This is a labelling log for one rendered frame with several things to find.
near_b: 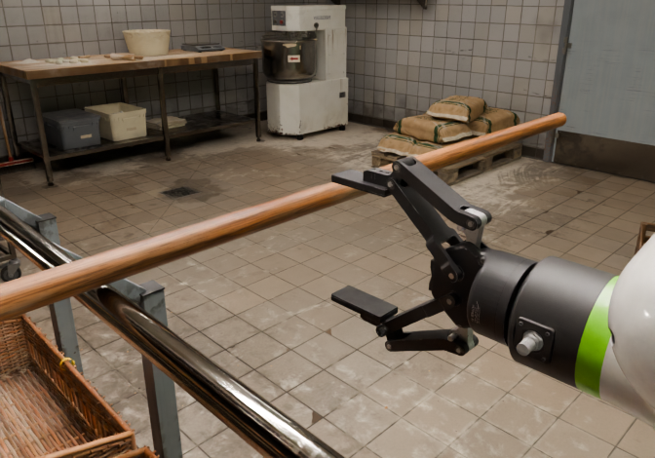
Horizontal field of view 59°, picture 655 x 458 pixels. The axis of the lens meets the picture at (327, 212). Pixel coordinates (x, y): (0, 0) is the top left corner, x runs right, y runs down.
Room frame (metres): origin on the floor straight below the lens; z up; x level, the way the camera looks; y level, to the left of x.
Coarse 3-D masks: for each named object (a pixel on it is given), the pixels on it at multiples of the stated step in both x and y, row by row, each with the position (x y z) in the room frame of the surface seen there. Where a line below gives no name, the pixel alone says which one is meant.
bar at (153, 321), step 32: (0, 224) 0.66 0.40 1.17; (32, 224) 1.21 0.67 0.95; (32, 256) 0.58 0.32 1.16; (64, 256) 0.55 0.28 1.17; (96, 288) 0.48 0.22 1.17; (128, 288) 0.86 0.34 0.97; (160, 288) 0.89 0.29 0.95; (64, 320) 1.22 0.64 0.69; (128, 320) 0.43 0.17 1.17; (160, 320) 0.89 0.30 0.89; (64, 352) 1.21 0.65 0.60; (160, 352) 0.39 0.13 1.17; (192, 352) 0.38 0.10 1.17; (160, 384) 0.88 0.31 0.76; (192, 384) 0.35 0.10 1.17; (224, 384) 0.34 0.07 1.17; (160, 416) 0.87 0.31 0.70; (224, 416) 0.32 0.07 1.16; (256, 416) 0.31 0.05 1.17; (288, 416) 0.31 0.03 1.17; (160, 448) 0.88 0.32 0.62; (256, 448) 0.30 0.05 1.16; (288, 448) 0.28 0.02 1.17; (320, 448) 0.28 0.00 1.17
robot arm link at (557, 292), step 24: (552, 264) 0.41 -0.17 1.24; (576, 264) 0.41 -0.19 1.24; (528, 288) 0.39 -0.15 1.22; (552, 288) 0.38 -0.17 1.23; (576, 288) 0.38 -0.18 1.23; (600, 288) 0.37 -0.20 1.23; (528, 312) 0.38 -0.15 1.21; (552, 312) 0.37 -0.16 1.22; (576, 312) 0.36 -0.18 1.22; (528, 336) 0.37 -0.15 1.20; (552, 336) 0.36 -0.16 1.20; (576, 336) 0.35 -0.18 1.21; (528, 360) 0.38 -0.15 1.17; (552, 360) 0.36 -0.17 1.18
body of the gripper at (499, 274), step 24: (432, 264) 0.48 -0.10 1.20; (456, 264) 0.46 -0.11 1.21; (480, 264) 0.44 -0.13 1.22; (504, 264) 0.43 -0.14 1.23; (528, 264) 0.42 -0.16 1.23; (432, 288) 0.47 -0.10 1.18; (456, 288) 0.46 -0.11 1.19; (480, 288) 0.42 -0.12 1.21; (504, 288) 0.41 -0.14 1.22; (456, 312) 0.45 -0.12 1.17; (480, 312) 0.41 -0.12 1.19; (504, 312) 0.40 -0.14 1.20; (504, 336) 0.40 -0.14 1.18
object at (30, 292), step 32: (512, 128) 1.05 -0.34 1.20; (544, 128) 1.12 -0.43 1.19; (448, 160) 0.88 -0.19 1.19; (320, 192) 0.68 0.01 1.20; (352, 192) 0.72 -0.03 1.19; (224, 224) 0.58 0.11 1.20; (256, 224) 0.60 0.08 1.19; (96, 256) 0.48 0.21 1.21; (128, 256) 0.49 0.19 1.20; (160, 256) 0.51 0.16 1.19; (0, 288) 0.42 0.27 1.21; (32, 288) 0.43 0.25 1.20; (64, 288) 0.45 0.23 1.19; (0, 320) 0.41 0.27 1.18
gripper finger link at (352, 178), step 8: (336, 176) 0.55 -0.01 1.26; (344, 176) 0.55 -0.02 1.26; (352, 176) 0.55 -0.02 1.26; (360, 176) 0.55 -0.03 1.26; (344, 184) 0.55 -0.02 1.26; (352, 184) 0.54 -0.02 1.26; (360, 184) 0.53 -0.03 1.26; (368, 184) 0.53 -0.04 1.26; (376, 184) 0.53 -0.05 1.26; (368, 192) 0.52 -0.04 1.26; (376, 192) 0.52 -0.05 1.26; (384, 192) 0.51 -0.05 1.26
